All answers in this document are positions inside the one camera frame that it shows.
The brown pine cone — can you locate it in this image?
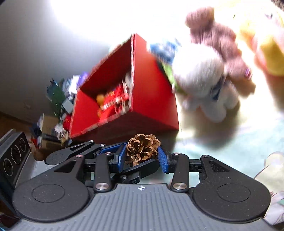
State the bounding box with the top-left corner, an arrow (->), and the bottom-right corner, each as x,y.
126,134 -> 161,166

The orange wooden gourd toy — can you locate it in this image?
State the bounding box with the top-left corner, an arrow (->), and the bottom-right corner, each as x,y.
96,94 -> 106,107

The red gift box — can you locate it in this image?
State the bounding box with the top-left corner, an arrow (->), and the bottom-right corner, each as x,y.
97,81 -> 130,122

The red cardboard box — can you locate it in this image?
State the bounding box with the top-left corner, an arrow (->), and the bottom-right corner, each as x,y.
69,34 -> 179,143

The purple tissue pack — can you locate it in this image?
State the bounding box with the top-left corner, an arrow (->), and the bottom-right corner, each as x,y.
75,72 -> 89,89

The green bear print bedsheet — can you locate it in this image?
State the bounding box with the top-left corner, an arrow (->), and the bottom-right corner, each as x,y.
173,22 -> 284,225

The green plush toy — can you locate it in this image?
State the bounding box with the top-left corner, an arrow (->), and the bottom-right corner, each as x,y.
158,61 -> 185,94

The white rabbit plush toy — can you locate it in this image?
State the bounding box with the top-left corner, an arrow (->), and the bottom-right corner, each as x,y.
171,43 -> 239,123

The pink bear plush toy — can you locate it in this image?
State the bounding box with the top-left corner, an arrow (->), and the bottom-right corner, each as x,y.
185,7 -> 256,98

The yellow tiger plush toy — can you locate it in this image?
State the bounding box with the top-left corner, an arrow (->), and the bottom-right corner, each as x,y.
232,4 -> 284,77

